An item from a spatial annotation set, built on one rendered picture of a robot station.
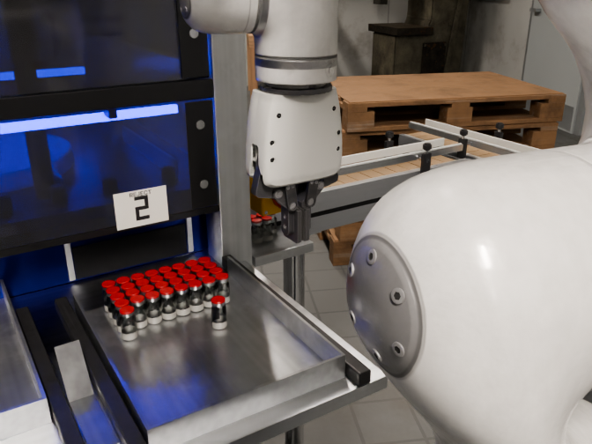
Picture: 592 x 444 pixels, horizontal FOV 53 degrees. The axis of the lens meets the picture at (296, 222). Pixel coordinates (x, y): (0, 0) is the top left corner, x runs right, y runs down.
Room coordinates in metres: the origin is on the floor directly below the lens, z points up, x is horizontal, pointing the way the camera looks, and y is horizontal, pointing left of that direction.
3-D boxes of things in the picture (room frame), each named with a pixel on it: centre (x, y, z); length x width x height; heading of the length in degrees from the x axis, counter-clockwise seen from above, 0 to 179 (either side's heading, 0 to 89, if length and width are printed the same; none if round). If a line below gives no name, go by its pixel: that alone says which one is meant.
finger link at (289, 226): (0.62, 0.01, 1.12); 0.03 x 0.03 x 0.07; 32
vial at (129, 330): (0.73, 0.24, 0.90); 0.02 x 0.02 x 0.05
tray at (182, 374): (0.71, 0.14, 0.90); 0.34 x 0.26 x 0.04; 32
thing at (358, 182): (1.32, -0.12, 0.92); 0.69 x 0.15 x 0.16; 122
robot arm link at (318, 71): (0.63, 0.00, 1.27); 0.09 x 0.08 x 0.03; 122
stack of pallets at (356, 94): (3.19, -0.68, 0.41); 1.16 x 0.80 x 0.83; 101
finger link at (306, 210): (0.64, -0.01, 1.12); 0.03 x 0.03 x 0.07; 32
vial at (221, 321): (0.76, 0.11, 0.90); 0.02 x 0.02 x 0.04
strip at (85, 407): (0.57, 0.25, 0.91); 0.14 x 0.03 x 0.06; 33
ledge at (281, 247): (1.09, 0.06, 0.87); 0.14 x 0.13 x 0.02; 32
